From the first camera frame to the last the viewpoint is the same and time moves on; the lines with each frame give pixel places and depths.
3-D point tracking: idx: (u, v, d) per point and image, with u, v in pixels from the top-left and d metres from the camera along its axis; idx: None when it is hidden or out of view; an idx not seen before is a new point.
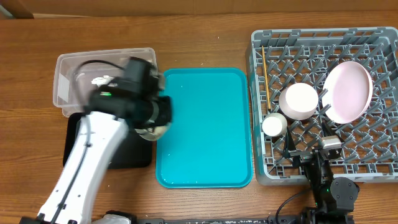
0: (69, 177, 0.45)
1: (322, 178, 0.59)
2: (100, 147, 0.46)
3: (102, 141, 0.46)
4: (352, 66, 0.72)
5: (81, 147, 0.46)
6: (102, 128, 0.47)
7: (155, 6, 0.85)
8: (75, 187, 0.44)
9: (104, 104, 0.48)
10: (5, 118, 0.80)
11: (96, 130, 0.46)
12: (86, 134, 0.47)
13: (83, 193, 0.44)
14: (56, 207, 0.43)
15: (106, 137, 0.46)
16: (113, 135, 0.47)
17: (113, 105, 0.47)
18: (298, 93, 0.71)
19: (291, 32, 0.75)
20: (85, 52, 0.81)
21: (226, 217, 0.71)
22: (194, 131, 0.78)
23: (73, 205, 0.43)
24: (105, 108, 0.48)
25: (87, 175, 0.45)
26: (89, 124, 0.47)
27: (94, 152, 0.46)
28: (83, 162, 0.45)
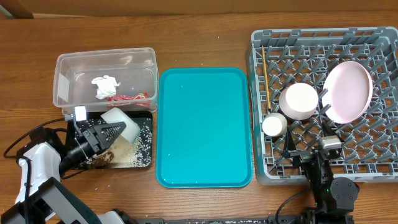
0: (25, 178, 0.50)
1: (322, 178, 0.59)
2: (38, 155, 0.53)
3: (38, 154, 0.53)
4: (352, 66, 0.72)
5: (23, 165, 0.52)
6: (33, 149, 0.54)
7: (155, 5, 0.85)
8: (33, 176, 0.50)
9: (26, 149, 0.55)
10: (5, 118, 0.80)
11: (29, 154, 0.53)
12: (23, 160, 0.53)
13: (42, 173, 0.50)
14: (25, 189, 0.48)
15: (39, 151, 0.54)
16: (44, 148, 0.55)
17: (34, 148, 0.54)
18: (298, 93, 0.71)
19: (291, 32, 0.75)
20: (85, 52, 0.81)
21: (226, 217, 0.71)
22: (193, 132, 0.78)
23: (38, 181, 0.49)
24: (29, 148, 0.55)
25: (41, 167, 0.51)
26: (23, 154, 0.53)
27: (36, 158, 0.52)
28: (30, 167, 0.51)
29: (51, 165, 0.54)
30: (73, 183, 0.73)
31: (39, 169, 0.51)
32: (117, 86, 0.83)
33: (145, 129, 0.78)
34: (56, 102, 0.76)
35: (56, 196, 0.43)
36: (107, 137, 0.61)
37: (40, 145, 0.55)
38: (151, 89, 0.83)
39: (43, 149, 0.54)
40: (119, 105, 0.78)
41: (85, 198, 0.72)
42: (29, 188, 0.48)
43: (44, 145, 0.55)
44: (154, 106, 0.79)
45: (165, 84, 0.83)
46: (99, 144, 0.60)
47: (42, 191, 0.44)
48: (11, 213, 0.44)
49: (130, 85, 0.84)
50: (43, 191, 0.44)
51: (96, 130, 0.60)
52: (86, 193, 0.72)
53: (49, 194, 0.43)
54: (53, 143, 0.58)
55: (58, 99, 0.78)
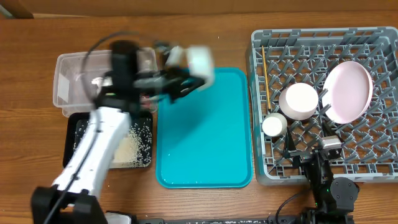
0: (83, 154, 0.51)
1: (322, 178, 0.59)
2: (110, 130, 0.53)
3: (112, 128, 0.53)
4: (352, 66, 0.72)
5: (92, 133, 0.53)
6: (110, 118, 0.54)
7: (155, 5, 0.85)
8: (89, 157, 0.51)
9: (109, 102, 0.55)
10: (5, 118, 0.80)
11: (104, 120, 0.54)
12: (96, 123, 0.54)
13: (94, 168, 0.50)
14: (69, 178, 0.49)
15: (113, 126, 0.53)
16: (119, 126, 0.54)
17: (113, 108, 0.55)
18: (298, 93, 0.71)
19: (291, 31, 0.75)
20: (85, 52, 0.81)
21: (226, 217, 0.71)
22: (194, 132, 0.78)
23: (85, 176, 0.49)
24: (106, 107, 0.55)
25: (97, 157, 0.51)
26: (99, 116, 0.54)
27: (106, 135, 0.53)
28: (94, 141, 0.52)
29: (115, 140, 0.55)
30: None
31: (100, 150, 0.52)
32: None
33: (145, 129, 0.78)
34: (56, 102, 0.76)
35: (84, 216, 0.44)
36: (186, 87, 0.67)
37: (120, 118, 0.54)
38: None
39: (117, 126, 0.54)
40: None
41: None
42: (73, 180, 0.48)
43: (124, 118, 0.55)
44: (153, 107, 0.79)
45: None
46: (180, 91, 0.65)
47: (81, 200, 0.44)
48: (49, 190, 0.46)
49: None
50: (82, 199, 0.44)
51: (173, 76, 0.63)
52: None
53: (82, 203, 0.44)
54: (134, 106, 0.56)
55: (58, 99, 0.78)
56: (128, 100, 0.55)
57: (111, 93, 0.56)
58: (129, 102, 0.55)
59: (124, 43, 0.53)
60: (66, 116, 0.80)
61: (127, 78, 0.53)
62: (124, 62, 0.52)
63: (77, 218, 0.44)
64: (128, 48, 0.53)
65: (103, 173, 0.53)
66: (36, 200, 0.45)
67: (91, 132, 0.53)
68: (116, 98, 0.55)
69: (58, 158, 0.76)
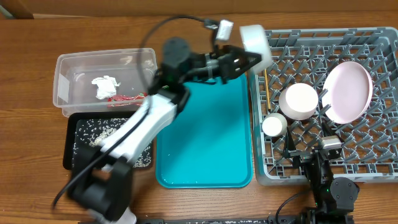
0: (129, 128, 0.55)
1: (322, 178, 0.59)
2: (158, 115, 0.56)
3: (159, 114, 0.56)
4: (351, 66, 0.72)
5: (142, 114, 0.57)
6: (161, 104, 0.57)
7: (155, 5, 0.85)
8: (134, 134, 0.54)
9: (161, 94, 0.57)
10: (5, 118, 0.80)
11: (155, 105, 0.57)
12: (148, 106, 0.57)
13: (135, 143, 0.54)
14: (115, 142, 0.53)
15: (162, 112, 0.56)
16: (167, 113, 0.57)
17: (164, 100, 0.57)
18: (298, 93, 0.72)
19: (291, 32, 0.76)
20: (85, 52, 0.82)
21: (226, 217, 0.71)
22: (196, 132, 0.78)
23: (127, 146, 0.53)
24: (159, 95, 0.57)
25: (140, 136, 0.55)
26: (151, 101, 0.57)
27: (153, 118, 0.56)
28: (142, 122, 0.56)
29: (158, 125, 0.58)
30: None
31: (143, 132, 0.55)
32: (117, 86, 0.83)
33: None
34: (56, 102, 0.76)
35: (119, 178, 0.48)
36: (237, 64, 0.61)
37: (166, 108, 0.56)
38: None
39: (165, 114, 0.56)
40: (119, 105, 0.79)
41: None
42: (117, 145, 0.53)
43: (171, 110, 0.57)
44: None
45: None
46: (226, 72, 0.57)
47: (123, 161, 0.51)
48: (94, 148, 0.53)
49: (131, 85, 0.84)
50: (123, 161, 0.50)
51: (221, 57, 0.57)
52: None
53: (121, 165, 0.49)
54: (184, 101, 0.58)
55: (58, 99, 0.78)
56: (178, 96, 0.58)
57: (164, 85, 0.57)
58: (178, 99, 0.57)
59: (175, 45, 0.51)
60: (66, 116, 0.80)
61: (176, 80, 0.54)
62: (175, 70, 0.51)
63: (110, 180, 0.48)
64: (181, 53, 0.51)
65: (140, 150, 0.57)
66: (83, 152, 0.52)
67: (142, 112, 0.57)
68: (168, 93, 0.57)
69: (58, 158, 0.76)
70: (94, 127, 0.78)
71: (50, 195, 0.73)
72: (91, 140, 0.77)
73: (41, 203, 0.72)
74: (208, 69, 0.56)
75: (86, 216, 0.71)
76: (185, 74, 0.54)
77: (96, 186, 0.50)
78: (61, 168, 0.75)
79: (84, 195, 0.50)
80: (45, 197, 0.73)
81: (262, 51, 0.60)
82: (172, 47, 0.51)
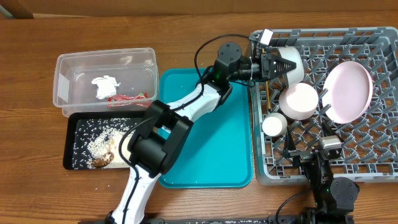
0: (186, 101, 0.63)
1: (322, 178, 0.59)
2: (208, 97, 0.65)
3: (209, 98, 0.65)
4: (352, 66, 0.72)
5: (196, 93, 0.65)
6: (210, 90, 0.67)
7: (154, 5, 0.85)
8: (189, 106, 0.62)
9: (209, 87, 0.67)
10: (4, 118, 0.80)
11: (206, 90, 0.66)
12: (201, 90, 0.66)
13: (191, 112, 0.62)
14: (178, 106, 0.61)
15: (211, 96, 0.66)
16: (214, 99, 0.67)
17: (213, 89, 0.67)
18: (299, 93, 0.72)
19: (291, 31, 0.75)
20: (85, 52, 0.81)
21: (226, 217, 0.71)
22: (198, 132, 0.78)
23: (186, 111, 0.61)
24: (211, 84, 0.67)
25: (194, 109, 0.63)
26: (204, 86, 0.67)
27: (205, 98, 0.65)
28: (196, 99, 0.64)
29: (204, 107, 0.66)
30: (73, 183, 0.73)
31: (196, 107, 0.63)
32: (117, 86, 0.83)
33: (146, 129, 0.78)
34: (55, 102, 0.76)
35: (181, 133, 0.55)
36: (275, 70, 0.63)
37: (215, 96, 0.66)
38: (151, 89, 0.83)
39: (214, 98, 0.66)
40: (119, 105, 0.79)
41: (86, 198, 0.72)
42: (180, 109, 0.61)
43: (217, 98, 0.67)
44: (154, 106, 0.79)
45: (165, 84, 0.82)
46: (265, 74, 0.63)
47: (183, 121, 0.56)
48: (161, 102, 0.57)
49: (131, 85, 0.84)
50: (185, 121, 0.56)
51: (262, 59, 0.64)
52: (86, 193, 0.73)
53: (184, 124, 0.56)
54: (225, 97, 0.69)
55: (58, 99, 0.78)
56: (222, 90, 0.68)
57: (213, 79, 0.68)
58: (222, 93, 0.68)
59: (229, 48, 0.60)
60: (66, 116, 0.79)
61: (224, 76, 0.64)
62: (226, 68, 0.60)
63: (172, 131, 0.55)
64: (234, 55, 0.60)
65: None
66: (155, 106, 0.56)
67: (196, 92, 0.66)
68: (214, 86, 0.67)
69: (58, 158, 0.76)
70: (94, 127, 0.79)
71: (50, 194, 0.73)
72: (91, 140, 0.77)
73: (41, 202, 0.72)
74: (249, 71, 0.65)
75: (86, 216, 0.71)
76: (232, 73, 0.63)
77: (156, 140, 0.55)
78: (61, 168, 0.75)
79: (147, 146, 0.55)
80: (45, 197, 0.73)
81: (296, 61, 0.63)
82: (227, 50, 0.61)
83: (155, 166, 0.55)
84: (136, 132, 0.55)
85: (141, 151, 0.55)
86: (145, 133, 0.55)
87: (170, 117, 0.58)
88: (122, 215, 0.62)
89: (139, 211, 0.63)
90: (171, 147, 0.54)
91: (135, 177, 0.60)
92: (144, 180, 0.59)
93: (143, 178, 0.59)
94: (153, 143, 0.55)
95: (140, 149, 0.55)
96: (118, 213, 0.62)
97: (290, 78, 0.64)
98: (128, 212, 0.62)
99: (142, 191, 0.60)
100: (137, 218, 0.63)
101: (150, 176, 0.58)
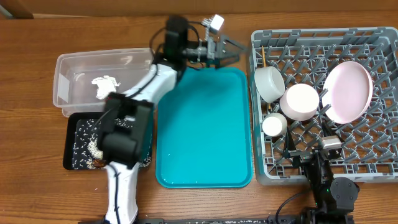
0: (142, 84, 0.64)
1: (322, 178, 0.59)
2: (164, 76, 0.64)
3: (166, 76, 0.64)
4: (352, 66, 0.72)
5: (152, 74, 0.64)
6: (165, 68, 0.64)
7: (154, 5, 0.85)
8: (145, 89, 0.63)
9: (161, 65, 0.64)
10: (5, 118, 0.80)
11: (161, 69, 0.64)
12: (155, 69, 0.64)
13: (148, 94, 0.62)
14: (135, 92, 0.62)
15: (166, 73, 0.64)
16: (170, 76, 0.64)
17: (167, 66, 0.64)
18: (275, 76, 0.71)
19: (291, 32, 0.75)
20: (85, 53, 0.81)
21: (226, 217, 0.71)
22: (194, 131, 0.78)
23: (145, 95, 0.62)
24: (163, 63, 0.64)
25: (153, 89, 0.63)
26: (158, 65, 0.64)
27: (160, 77, 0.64)
28: (152, 80, 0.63)
29: (163, 87, 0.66)
30: (74, 183, 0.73)
31: (154, 88, 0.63)
32: (117, 86, 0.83)
33: None
34: (55, 102, 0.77)
35: (143, 116, 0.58)
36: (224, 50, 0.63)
37: (170, 72, 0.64)
38: None
39: (170, 75, 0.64)
40: None
41: (86, 198, 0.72)
42: (136, 94, 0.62)
43: (173, 74, 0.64)
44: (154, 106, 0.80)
45: None
46: (212, 54, 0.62)
47: (143, 105, 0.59)
48: (119, 96, 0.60)
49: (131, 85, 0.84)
50: (144, 104, 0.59)
51: (209, 40, 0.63)
52: (87, 193, 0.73)
53: (143, 107, 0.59)
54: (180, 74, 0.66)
55: (58, 99, 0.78)
56: (176, 66, 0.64)
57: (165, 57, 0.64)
58: (177, 69, 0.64)
59: (175, 20, 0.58)
60: (66, 116, 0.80)
61: (175, 50, 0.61)
62: (176, 39, 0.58)
63: (135, 119, 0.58)
64: (179, 25, 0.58)
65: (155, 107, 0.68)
66: (111, 101, 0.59)
67: (150, 74, 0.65)
68: (168, 63, 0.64)
69: (58, 158, 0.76)
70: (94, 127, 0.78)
71: (50, 195, 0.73)
72: (91, 140, 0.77)
73: (41, 202, 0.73)
74: (197, 53, 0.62)
75: (86, 216, 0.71)
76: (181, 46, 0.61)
77: (122, 133, 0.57)
78: (61, 168, 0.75)
79: (114, 140, 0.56)
80: (45, 197, 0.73)
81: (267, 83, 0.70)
82: (173, 23, 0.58)
83: (129, 157, 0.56)
84: (101, 130, 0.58)
85: (111, 147, 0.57)
86: (110, 128, 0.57)
87: (130, 107, 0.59)
88: (115, 214, 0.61)
89: (131, 207, 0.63)
90: (138, 134, 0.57)
91: (115, 173, 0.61)
92: (124, 174, 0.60)
93: (122, 173, 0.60)
94: (119, 136, 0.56)
95: (109, 145, 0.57)
96: (111, 214, 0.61)
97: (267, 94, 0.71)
98: (120, 210, 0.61)
99: (125, 185, 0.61)
100: (130, 214, 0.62)
101: (129, 168, 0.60)
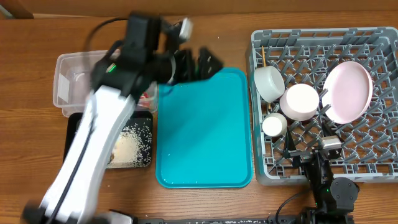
0: (75, 158, 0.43)
1: (322, 178, 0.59)
2: (107, 126, 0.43)
3: (111, 119, 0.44)
4: (352, 66, 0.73)
5: (84, 132, 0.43)
6: (108, 108, 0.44)
7: (154, 5, 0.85)
8: (80, 166, 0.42)
9: (111, 78, 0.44)
10: (5, 118, 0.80)
11: (103, 111, 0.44)
12: (91, 116, 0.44)
13: (88, 175, 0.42)
14: (64, 186, 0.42)
15: (111, 117, 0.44)
16: (117, 116, 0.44)
17: (121, 78, 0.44)
18: (275, 76, 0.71)
19: (291, 32, 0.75)
20: (84, 52, 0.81)
21: (226, 217, 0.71)
22: (194, 131, 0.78)
23: (81, 177, 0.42)
24: (111, 81, 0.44)
25: (95, 155, 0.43)
26: (95, 104, 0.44)
27: (99, 130, 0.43)
28: (88, 142, 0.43)
29: (109, 141, 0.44)
30: None
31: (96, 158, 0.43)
32: None
33: (145, 129, 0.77)
34: (55, 102, 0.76)
35: None
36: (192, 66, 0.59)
37: (120, 102, 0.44)
38: None
39: (116, 114, 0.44)
40: None
41: None
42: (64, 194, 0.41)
43: (125, 104, 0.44)
44: (154, 106, 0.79)
45: None
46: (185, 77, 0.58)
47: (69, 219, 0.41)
48: (39, 210, 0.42)
49: None
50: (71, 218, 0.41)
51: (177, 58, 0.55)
52: None
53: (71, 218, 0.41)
54: (140, 83, 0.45)
55: (58, 99, 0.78)
56: (139, 74, 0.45)
57: (114, 65, 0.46)
58: (137, 76, 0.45)
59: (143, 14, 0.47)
60: (66, 116, 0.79)
61: (141, 49, 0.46)
62: (145, 29, 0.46)
63: None
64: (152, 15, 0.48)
65: (101, 171, 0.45)
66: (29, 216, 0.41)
67: (86, 126, 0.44)
68: (120, 71, 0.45)
69: (58, 158, 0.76)
70: None
71: None
72: None
73: None
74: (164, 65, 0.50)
75: None
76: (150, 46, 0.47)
77: None
78: None
79: None
80: None
81: (267, 84, 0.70)
82: (141, 15, 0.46)
83: None
84: None
85: None
86: None
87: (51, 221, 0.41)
88: None
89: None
90: None
91: None
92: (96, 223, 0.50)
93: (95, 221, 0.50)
94: None
95: None
96: None
97: (266, 95, 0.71)
98: None
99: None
100: None
101: None
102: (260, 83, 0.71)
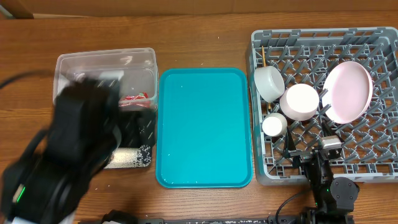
0: None
1: (322, 178, 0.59)
2: None
3: None
4: (352, 66, 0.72)
5: None
6: None
7: (154, 6, 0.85)
8: None
9: (24, 204, 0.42)
10: (5, 118, 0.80)
11: None
12: None
13: None
14: None
15: None
16: None
17: (43, 186, 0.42)
18: (275, 76, 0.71)
19: (291, 32, 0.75)
20: (84, 52, 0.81)
21: (226, 217, 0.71)
22: (193, 132, 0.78)
23: None
24: (31, 190, 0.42)
25: None
26: None
27: None
28: None
29: None
30: None
31: None
32: None
33: None
34: None
35: None
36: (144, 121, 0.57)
37: None
38: (152, 89, 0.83)
39: None
40: None
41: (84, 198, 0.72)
42: None
43: None
44: None
45: (166, 84, 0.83)
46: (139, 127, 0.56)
47: None
48: None
49: (131, 85, 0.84)
50: None
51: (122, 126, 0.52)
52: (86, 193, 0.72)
53: None
54: (67, 194, 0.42)
55: None
56: (67, 181, 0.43)
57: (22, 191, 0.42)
58: (58, 184, 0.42)
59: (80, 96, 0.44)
60: None
61: (72, 152, 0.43)
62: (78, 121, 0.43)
63: None
64: (91, 93, 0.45)
65: None
66: None
67: None
68: (42, 182, 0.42)
69: None
70: None
71: None
72: None
73: None
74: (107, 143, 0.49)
75: (86, 216, 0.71)
76: (83, 137, 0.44)
77: None
78: None
79: None
80: None
81: (267, 85, 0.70)
82: (69, 101, 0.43)
83: None
84: None
85: None
86: None
87: None
88: None
89: None
90: None
91: None
92: None
93: None
94: None
95: None
96: None
97: (266, 96, 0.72)
98: None
99: None
100: None
101: None
102: (260, 84, 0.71)
